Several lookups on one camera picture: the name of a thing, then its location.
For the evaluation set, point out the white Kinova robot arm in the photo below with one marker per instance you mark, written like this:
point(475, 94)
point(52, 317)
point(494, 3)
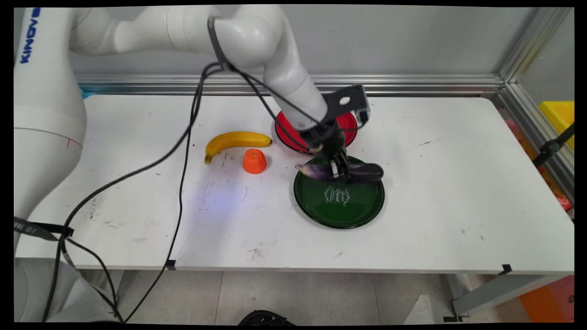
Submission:
point(137, 32)

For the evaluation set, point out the long aluminium frame rail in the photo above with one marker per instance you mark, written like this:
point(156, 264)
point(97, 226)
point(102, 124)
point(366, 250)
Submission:
point(412, 84)

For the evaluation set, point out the orange plastic cup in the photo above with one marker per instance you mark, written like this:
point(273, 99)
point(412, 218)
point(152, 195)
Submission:
point(254, 161)

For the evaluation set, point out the purple eggplant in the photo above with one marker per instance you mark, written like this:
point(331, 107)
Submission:
point(367, 172)

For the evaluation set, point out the white metal table leg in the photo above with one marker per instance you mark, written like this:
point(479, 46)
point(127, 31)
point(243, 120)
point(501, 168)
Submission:
point(112, 286)

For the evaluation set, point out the orange box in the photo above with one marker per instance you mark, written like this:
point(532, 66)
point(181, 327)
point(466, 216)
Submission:
point(550, 300)

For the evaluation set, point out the short aluminium frame rail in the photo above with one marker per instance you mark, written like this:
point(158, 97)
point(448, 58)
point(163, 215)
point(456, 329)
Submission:
point(534, 133)

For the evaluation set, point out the grey metal table leg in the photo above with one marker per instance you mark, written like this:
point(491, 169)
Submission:
point(495, 295)

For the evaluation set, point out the green round plate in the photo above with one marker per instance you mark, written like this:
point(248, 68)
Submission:
point(339, 204)

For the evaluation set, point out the aluminium frame post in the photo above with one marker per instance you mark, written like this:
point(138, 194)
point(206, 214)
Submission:
point(534, 43)

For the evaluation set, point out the yellow box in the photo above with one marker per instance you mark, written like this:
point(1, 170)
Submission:
point(559, 117)

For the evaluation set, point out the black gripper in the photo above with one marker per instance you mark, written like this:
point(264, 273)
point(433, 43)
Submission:
point(325, 140)

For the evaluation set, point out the black stand clamp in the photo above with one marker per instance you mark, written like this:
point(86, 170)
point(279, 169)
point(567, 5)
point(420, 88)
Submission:
point(552, 146)

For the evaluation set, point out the blue bubble wrap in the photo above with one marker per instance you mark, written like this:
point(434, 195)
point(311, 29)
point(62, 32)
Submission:
point(85, 93)

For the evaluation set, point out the black wrist camera mount plate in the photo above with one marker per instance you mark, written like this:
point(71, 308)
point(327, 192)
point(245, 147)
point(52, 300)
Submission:
point(346, 101)

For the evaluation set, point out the black table edge clip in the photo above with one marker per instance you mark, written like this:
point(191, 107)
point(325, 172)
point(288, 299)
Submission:
point(171, 264)
point(506, 269)

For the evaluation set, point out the yellow banana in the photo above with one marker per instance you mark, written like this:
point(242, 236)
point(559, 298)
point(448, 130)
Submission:
point(234, 139)

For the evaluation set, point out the red round plate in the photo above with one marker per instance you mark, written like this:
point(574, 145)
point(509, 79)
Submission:
point(351, 128)

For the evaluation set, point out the black round floor object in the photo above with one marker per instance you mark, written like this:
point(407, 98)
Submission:
point(263, 317)

